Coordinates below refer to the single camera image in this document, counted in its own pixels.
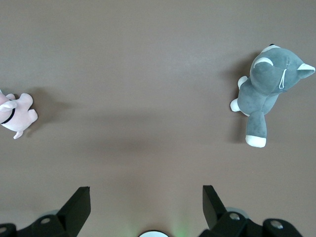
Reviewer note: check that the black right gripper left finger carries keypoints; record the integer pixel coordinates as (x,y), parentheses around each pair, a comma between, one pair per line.
(71,212)

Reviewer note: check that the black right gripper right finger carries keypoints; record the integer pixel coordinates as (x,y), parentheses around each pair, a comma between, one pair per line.
(217,214)

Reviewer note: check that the pale pink plush animal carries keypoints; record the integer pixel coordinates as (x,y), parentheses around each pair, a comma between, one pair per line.
(19,113)

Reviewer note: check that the grey white plush husky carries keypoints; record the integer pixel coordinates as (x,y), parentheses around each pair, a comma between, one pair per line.
(261,84)

